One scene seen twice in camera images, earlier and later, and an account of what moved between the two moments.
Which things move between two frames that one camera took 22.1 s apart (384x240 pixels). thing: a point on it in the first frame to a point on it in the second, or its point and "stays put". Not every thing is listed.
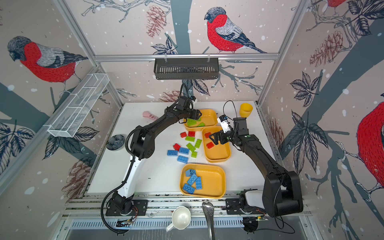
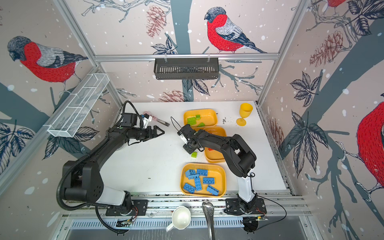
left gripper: x=195 y=113 to x=149 y=135
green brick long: x=191 y=122 stays put
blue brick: x=172 y=153 to x=202 y=172
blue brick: x=182 y=159 to x=212 y=190
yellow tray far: x=209 y=117 stays put
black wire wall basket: x=186 y=69 stays put
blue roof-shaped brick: x=189 y=172 stays put
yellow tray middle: x=214 y=152 stays put
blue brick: x=198 y=183 stays put
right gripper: x=224 y=140 to x=189 y=149
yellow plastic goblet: x=245 y=109 stays put
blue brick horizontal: x=188 y=188 stays put
